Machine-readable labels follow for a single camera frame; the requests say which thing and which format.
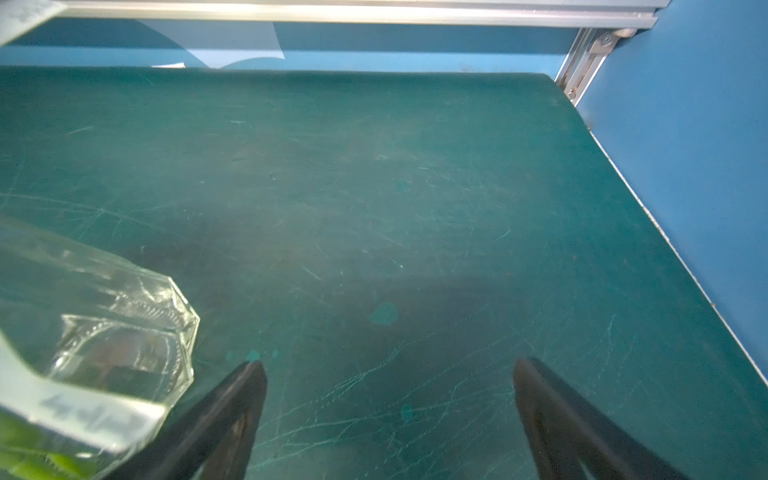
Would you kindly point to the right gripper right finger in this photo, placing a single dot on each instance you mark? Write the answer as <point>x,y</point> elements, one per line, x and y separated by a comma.
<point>569,438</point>

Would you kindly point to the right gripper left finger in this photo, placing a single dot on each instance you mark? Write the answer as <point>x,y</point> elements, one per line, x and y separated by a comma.
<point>213,440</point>

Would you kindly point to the clear glass vase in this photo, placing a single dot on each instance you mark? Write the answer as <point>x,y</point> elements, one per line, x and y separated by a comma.
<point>95,353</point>

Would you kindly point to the aluminium back frame rail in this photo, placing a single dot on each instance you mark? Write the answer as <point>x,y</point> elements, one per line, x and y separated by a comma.
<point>626,17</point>

